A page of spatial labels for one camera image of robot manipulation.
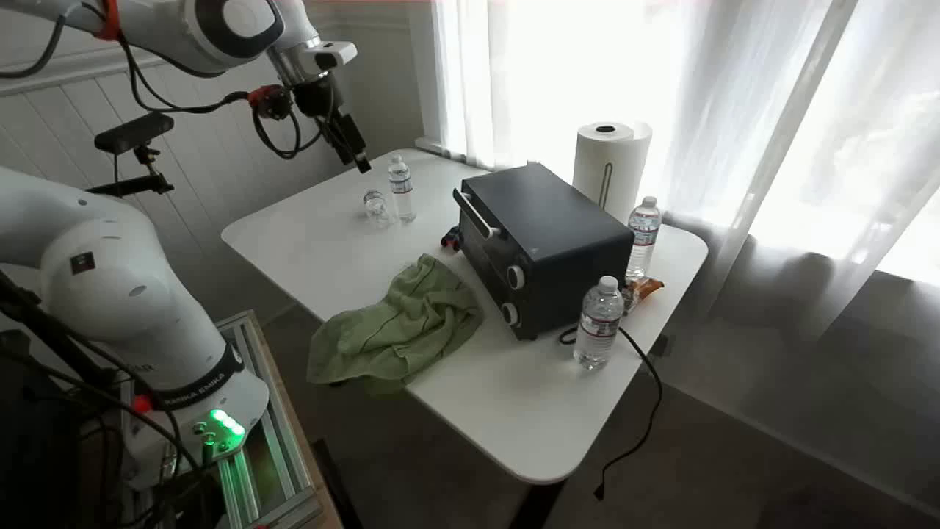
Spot clear plastic water bottle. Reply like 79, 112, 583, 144
386, 153, 421, 229
570, 275, 630, 376
627, 195, 665, 289

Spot small clear glass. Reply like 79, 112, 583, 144
360, 185, 395, 229

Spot black power cord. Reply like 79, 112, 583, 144
556, 320, 667, 504

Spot black equipment box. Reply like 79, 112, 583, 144
0, 332, 101, 529

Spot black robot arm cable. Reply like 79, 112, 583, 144
116, 32, 327, 163

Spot metal robot base stand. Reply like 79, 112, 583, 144
98, 311, 327, 529

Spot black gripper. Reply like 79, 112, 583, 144
292, 73, 373, 176

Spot small orange object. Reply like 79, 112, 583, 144
627, 275, 669, 307

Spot black cable bundle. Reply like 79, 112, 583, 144
0, 267, 229, 529

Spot green cloth towel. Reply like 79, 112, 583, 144
307, 250, 489, 397

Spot black camera on stand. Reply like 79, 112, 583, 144
85, 110, 179, 200

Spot black toaster oven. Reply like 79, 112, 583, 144
451, 160, 639, 344

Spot red black cable plug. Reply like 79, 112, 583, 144
246, 82, 293, 125

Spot white sheer curtain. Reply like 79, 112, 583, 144
408, 0, 940, 347

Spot black table leg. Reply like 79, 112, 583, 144
508, 480, 570, 529
310, 439, 364, 529

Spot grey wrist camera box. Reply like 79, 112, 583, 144
310, 40, 361, 73

